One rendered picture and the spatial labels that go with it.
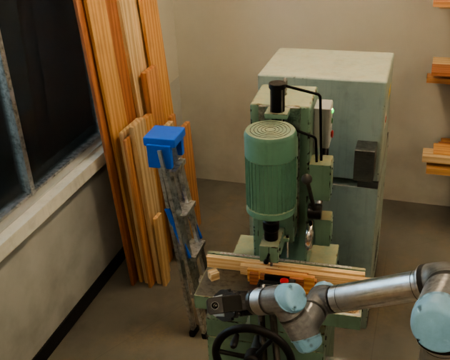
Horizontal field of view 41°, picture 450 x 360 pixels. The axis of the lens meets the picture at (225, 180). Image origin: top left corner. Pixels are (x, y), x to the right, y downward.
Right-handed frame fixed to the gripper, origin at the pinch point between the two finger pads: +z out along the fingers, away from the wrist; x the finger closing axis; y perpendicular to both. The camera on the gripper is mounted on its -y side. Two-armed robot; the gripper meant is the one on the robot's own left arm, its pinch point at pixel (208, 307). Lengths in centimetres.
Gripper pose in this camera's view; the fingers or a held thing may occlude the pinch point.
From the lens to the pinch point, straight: 183.6
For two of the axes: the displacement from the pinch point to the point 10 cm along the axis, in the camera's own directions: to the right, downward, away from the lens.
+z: -6.1, 2.3, 7.6
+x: -1.0, -9.7, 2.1
